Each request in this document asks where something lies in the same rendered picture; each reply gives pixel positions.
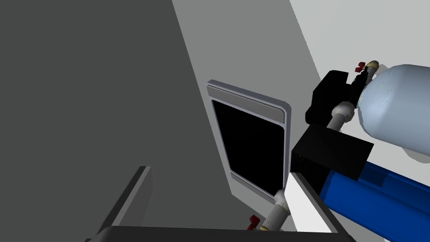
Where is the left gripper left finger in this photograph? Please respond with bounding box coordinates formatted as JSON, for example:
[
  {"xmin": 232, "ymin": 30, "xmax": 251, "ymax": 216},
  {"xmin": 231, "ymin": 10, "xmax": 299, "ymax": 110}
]
[{"xmin": 97, "ymin": 166, "xmax": 153, "ymax": 235}]

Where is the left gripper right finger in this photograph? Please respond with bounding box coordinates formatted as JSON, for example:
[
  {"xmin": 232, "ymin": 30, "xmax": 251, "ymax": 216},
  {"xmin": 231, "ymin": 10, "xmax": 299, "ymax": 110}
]
[{"xmin": 283, "ymin": 171, "xmax": 340, "ymax": 233}]

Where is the white pipe with red valve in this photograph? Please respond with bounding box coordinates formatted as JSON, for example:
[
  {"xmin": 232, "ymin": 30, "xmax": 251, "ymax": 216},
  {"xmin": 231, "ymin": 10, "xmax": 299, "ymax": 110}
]
[{"xmin": 246, "ymin": 189, "xmax": 291, "ymax": 232}]

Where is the blue cylinder with black cap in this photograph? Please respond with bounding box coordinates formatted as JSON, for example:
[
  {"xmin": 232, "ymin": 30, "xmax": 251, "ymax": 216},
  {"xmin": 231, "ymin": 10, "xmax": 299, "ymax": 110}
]
[{"xmin": 290, "ymin": 124, "xmax": 430, "ymax": 242}]

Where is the black box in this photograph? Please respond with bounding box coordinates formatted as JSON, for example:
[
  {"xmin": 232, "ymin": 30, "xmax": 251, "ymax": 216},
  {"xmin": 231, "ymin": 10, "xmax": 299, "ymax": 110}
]
[{"xmin": 304, "ymin": 70, "xmax": 367, "ymax": 128}]

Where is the pale blue tank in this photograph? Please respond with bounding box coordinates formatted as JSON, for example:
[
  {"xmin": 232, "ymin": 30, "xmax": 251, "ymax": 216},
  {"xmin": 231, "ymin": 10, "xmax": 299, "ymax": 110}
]
[{"xmin": 357, "ymin": 63, "xmax": 430, "ymax": 159}]

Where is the black panel with silver frame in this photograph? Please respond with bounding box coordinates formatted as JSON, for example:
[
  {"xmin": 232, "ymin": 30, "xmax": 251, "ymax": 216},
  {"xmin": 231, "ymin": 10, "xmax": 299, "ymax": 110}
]
[{"xmin": 205, "ymin": 79, "xmax": 292, "ymax": 204}]

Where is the brass valve with red handle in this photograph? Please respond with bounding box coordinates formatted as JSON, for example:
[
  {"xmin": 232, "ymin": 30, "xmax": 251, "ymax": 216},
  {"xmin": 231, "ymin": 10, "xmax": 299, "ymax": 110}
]
[{"xmin": 355, "ymin": 60, "xmax": 380, "ymax": 85}]

